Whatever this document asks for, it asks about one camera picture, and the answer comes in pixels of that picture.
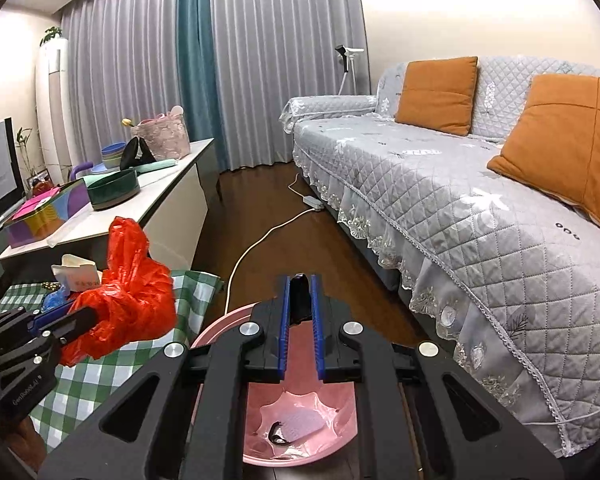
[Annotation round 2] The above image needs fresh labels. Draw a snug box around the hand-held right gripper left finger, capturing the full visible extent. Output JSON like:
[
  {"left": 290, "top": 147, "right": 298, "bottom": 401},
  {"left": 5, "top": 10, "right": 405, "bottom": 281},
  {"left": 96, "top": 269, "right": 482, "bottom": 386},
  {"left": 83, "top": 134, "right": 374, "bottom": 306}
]
[{"left": 36, "top": 274, "right": 293, "bottom": 480}]

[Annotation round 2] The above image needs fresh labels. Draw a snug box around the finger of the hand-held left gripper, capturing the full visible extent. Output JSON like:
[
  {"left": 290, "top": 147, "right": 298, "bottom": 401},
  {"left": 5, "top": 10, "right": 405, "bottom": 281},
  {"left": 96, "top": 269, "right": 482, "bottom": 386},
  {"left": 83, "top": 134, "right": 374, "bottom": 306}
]
[{"left": 30, "top": 305, "right": 101, "bottom": 346}]

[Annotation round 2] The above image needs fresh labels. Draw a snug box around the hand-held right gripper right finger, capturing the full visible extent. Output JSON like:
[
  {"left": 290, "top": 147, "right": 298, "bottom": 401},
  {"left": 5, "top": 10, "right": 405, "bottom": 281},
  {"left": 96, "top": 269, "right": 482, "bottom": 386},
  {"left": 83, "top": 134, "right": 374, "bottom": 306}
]
[{"left": 310, "top": 274, "right": 566, "bottom": 480}]

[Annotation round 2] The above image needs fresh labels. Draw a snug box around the small black scrap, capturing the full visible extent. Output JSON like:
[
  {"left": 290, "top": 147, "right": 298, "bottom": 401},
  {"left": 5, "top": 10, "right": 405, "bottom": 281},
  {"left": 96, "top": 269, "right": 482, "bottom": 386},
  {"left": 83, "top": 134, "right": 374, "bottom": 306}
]
[{"left": 290, "top": 274, "right": 312, "bottom": 323}]

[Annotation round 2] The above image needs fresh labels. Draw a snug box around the red plastic bag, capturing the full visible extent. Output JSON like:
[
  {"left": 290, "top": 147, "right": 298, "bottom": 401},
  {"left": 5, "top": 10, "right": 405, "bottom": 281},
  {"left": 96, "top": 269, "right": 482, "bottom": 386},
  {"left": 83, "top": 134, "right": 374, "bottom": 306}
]
[{"left": 59, "top": 216, "right": 177, "bottom": 367}]

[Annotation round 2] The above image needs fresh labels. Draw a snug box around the pink plastic basin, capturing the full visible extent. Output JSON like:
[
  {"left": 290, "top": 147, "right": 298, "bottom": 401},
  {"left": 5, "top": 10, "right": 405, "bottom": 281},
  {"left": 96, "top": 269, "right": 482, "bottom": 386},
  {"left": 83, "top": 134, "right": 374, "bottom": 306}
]
[{"left": 189, "top": 302, "right": 361, "bottom": 467}]

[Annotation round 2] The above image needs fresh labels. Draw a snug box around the blue wrapper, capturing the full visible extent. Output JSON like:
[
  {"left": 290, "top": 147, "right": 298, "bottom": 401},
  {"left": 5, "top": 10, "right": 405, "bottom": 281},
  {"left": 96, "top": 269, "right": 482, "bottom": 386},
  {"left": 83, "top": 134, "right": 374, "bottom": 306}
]
[{"left": 41, "top": 291, "right": 76, "bottom": 313}]

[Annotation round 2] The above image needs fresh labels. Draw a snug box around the white paper packet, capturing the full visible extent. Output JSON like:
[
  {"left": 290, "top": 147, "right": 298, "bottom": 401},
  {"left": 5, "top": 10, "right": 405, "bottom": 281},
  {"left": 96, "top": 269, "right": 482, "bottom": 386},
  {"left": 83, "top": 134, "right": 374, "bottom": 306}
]
[{"left": 50, "top": 254, "right": 103, "bottom": 295}]

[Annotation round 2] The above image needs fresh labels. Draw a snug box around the green checked tablecloth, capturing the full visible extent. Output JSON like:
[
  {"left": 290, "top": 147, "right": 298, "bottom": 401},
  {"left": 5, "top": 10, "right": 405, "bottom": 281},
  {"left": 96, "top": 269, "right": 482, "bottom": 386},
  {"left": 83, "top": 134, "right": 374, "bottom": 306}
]
[{"left": 0, "top": 269, "right": 226, "bottom": 453}]

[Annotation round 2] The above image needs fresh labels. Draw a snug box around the white crumpled paper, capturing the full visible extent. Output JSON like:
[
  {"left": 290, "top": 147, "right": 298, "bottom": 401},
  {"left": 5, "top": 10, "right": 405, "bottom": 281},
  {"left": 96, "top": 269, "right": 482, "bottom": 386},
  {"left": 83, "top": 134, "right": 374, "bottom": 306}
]
[{"left": 282, "top": 407, "right": 331, "bottom": 443}]

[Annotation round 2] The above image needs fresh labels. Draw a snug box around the black curved scrap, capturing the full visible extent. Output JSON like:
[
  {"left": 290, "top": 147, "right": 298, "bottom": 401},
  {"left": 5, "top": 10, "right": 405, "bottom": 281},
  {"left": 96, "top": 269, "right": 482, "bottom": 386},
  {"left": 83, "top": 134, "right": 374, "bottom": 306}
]
[{"left": 265, "top": 420, "right": 293, "bottom": 448}]

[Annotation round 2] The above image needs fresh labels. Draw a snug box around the colourful rectangular box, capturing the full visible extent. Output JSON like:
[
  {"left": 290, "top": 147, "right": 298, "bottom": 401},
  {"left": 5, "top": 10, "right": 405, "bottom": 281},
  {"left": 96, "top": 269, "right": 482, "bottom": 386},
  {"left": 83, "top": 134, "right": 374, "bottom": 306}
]
[{"left": 2, "top": 178, "right": 90, "bottom": 249}]

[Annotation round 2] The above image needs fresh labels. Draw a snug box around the red toy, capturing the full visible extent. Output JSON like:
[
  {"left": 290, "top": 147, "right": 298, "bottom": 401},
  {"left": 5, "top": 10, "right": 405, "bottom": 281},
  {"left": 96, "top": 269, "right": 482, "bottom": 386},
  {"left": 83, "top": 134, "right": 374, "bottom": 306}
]
[{"left": 30, "top": 180, "right": 63, "bottom": 198}]

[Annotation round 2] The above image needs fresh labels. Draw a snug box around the dark green round tin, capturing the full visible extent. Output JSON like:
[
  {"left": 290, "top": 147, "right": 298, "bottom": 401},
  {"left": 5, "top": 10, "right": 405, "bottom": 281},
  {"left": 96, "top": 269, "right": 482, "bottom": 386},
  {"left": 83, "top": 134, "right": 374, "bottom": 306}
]
[{"left": 86, "top": 168, "right": 141, "bottom": 212}]

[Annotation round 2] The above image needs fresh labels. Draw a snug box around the purple mug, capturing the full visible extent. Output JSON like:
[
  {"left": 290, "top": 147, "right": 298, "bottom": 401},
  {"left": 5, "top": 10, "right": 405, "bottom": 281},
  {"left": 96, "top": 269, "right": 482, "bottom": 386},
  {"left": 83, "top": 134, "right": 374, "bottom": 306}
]
[{"left": 69, "top": 162, "right": 106, "bottom": 181}]

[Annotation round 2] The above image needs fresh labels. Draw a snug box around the white low table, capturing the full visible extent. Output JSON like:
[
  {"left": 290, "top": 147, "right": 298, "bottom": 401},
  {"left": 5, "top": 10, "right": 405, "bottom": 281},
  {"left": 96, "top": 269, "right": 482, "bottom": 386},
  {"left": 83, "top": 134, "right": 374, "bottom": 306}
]
[{"left": 0, "top": 137, "right": 221, "bottom": 281}]

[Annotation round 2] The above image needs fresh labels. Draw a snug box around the stack of pastel bowls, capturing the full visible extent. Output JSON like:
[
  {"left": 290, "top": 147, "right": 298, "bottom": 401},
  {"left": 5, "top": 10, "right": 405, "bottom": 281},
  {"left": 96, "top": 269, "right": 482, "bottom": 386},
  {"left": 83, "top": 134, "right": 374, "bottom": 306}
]
[{"left": 101, "top": 142, "right": 131, "bottom": 171}]

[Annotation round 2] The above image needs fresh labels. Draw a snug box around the grey quilted sofa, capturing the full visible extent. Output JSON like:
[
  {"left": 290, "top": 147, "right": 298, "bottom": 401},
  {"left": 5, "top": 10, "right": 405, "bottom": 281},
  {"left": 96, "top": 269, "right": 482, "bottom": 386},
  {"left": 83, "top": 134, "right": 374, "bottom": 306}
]
[{"left": 279, "top": 55, "right": 600, "bottom": 458}]

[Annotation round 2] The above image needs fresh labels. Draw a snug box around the black curved object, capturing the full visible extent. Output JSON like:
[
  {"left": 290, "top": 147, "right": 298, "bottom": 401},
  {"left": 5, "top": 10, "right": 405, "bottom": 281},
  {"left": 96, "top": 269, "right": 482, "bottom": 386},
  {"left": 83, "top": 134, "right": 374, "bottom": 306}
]
[{"left": 119, "top": 138, "right": 156, "bottom": 171}]

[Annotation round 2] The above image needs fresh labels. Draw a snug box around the mint green rolled item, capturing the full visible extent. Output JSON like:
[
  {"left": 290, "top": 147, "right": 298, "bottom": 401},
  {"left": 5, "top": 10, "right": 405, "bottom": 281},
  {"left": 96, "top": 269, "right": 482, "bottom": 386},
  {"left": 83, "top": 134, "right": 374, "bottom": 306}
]
[{"left": 132, "top": 157, "right": 178, "bottom": 177}]

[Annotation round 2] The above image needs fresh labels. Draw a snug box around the thin bamboo plant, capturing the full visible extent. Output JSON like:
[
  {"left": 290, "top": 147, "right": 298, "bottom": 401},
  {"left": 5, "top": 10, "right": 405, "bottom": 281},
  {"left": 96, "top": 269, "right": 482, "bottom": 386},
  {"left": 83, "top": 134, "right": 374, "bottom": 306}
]
[{"left": 15, "top": 127, "right": 38, "bottom": 181}]

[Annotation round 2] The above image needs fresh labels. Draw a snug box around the white standing air conditioner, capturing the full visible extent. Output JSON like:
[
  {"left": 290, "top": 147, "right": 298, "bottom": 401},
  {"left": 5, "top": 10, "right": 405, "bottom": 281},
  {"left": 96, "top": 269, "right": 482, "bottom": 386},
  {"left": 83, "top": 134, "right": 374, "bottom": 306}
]
[{"left": 34, "top": 40, "right": 73, "bottom": 186}]

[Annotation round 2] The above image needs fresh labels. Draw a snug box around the orange cushion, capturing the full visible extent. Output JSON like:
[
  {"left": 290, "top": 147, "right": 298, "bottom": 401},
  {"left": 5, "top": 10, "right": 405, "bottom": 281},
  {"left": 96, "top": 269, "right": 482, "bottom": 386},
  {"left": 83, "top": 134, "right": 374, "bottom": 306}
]
[
  {"left": 394, "top": 56, "right": 479, "bottom": 137},
  {"left": 486, "top": 74, "right": 600, "bottom": 240}
]

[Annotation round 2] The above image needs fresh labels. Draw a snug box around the grey curtain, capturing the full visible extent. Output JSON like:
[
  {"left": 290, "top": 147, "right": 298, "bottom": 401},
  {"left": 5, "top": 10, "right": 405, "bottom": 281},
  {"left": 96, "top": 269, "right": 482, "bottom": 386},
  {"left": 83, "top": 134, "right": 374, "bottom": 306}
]
[
  {"left": 207, "top": 0, "right": 371, "bottom": 171},
  {"left": 60, "top": 0, "right": 182, "bottom": 161}
]

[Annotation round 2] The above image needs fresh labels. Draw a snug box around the teal curtain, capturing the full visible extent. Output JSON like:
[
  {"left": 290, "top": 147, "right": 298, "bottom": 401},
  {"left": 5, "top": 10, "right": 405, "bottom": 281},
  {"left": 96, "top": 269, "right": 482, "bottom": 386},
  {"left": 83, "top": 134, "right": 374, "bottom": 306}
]
[{"left": 175, "top": 0, "right": 231, "bottom": 172}]

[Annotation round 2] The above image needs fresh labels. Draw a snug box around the white power cable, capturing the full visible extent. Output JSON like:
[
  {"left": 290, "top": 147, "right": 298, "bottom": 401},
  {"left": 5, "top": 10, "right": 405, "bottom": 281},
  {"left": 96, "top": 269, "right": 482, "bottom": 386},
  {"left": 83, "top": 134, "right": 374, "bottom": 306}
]
[{"left": 224, "top": 172, "right": 326, "bottom": 318}]

